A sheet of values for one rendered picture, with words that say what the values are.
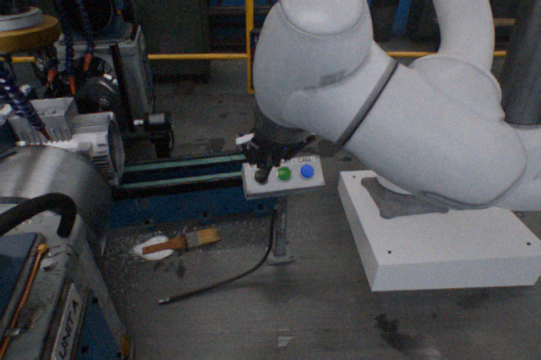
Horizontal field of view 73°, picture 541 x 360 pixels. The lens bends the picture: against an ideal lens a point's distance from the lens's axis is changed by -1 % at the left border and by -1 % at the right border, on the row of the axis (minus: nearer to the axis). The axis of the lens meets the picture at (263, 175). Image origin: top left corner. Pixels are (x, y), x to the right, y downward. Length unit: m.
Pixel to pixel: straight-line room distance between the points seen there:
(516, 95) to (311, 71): 0.57
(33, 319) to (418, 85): 0.46
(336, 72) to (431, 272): 0.67
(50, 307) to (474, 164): 0.46
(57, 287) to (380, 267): 0.63
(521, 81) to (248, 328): 0.71
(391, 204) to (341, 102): 0.67
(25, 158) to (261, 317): 0.56
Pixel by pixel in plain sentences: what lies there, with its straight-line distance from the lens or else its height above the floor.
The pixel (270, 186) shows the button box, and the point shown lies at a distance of 0.77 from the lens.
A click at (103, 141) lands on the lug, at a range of 0.95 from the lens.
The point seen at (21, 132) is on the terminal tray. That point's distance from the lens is 1.01.
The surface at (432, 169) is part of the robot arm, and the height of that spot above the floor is 1.33.
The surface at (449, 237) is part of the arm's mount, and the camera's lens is 0.98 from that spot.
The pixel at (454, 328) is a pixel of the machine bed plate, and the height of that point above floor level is 0.80.
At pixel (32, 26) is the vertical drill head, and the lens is 0.92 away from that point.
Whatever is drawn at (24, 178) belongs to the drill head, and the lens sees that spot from 0.72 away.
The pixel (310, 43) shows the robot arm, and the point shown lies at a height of 1.43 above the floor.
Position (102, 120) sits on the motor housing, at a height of 1.11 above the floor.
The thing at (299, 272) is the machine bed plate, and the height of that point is 0.80.
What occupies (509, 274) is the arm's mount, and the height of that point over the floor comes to 0.84.
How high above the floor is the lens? 1.52
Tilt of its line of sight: 36 degrees down
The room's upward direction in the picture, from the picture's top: straight up
